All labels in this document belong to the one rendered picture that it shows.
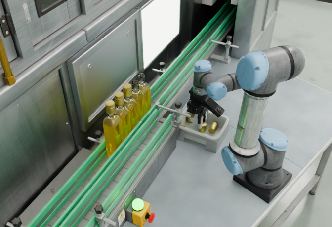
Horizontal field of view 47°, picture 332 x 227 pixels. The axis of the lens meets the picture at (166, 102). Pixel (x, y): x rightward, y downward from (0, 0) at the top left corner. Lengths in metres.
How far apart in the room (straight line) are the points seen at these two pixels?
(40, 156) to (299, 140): 1.19
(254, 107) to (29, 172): 0.83
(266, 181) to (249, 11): 1.03
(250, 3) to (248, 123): 1.05
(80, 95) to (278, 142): 0.78
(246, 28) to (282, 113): 0.57
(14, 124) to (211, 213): 0.82
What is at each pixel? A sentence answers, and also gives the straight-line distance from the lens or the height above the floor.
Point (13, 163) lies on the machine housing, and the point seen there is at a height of 1.10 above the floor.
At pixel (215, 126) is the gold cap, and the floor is 0.80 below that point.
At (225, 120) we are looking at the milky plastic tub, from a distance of 1.88.
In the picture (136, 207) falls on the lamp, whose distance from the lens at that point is 1.51.
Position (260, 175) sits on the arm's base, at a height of 0.84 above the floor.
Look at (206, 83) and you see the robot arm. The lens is 1.60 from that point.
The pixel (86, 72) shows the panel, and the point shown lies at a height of 1.23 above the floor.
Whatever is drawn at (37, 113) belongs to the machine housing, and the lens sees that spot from 1.40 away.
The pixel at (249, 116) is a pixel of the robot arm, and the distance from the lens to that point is 1.35.
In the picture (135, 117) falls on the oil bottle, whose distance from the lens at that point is 1.61.
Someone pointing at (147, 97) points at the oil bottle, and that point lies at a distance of 1.67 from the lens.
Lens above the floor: 2.08
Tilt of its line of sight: 40 degrees down
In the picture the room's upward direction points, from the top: straight up
